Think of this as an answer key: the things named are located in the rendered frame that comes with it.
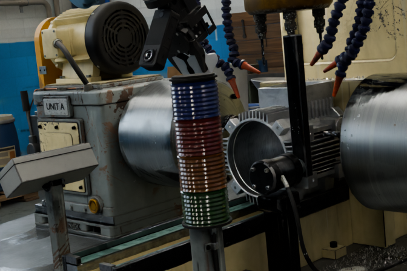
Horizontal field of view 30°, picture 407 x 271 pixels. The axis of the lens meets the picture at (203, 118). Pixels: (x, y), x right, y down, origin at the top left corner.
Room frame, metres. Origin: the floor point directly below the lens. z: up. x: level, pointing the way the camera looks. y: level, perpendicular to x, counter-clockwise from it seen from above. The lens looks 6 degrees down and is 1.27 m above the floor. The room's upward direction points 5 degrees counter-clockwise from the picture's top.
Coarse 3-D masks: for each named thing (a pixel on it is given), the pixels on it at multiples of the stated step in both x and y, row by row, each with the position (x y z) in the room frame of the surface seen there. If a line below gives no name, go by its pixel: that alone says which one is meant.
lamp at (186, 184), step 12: (204, 156) 0.91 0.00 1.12; (216, 156) 0.92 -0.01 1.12; (180, 168) 0.93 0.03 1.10; (192, 168) 0.91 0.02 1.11; (204, 168) 0.91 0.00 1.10; (216, 168) 0.92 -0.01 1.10; (180, 180) 0.93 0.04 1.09; (192, 180) 0.91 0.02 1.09; (204, 180) 0.91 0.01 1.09; (216, 180) 0.91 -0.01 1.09; (192, 192) 0.91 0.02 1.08
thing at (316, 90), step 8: (264, 88) 1.54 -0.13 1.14; (272, 88) 1.53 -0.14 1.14; (280, 88) 1.51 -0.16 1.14; (312, 88) 1.52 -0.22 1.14; (320, 88) 1.54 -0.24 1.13; (328, 88) 1.56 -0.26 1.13; (264, 96) 1.54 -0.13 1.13; (272, 96) 1.53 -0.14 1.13; (280, 96) 1.51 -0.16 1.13; (312, 96) 1.52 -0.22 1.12; (320, 96) 1.54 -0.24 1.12; (328, 96) 1.55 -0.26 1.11; (264, 104) 1.54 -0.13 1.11; (272, 104) 1.53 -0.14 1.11; (280, 104) 1.51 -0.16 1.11; (312, 104) 1.51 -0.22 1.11; (320, 104) 1.53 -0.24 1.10; (328, 104) 1.55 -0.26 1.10; (312, 112) 1.51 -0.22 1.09; (320, 112) 1.53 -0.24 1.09; (328, 112) 1.55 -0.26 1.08
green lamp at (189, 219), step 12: (180, 192) 0.94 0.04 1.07; (204, 192) 0.91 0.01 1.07; (216, 192) 0.91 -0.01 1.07; (192, 204) 0.92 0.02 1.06; (204, 204) 0.91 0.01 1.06; (216, 204) 0.91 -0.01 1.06; (228, 204) 0.93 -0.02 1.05; (192, 216) 0.92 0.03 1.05; (204, 216) 0.91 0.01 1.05; (216, 216) 0.91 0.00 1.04; (228, 216) 0.93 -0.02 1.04
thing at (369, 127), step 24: (360, 96) 1.30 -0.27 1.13; (384, 96) 1.27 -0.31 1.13; (360, 120) 1.27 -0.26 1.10; (384, 120) 1.24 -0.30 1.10; (360, 144) 1.26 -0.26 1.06; (384, 144) 1.23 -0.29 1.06; (360, 168) 1.27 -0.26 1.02; (384, 168) 1.23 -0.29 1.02; (360, 192) 1.29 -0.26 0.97; (384, 192) 1.26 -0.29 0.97
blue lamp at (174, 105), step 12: (180, 84) 0.91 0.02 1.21; (192, 84) 0.91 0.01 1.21; (204, 84) 0.91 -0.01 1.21; (216, 84) 0.93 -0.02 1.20; (180, 96) 0.92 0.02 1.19; (192, 96) 0.91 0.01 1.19; (204, 96) 0.91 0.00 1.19; (216, 96) 0.93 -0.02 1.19; (180, 108) 0.92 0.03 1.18; (192, 108) 0.91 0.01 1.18; (204, 108) 0.91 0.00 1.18; (216, 108) 0.92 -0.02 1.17
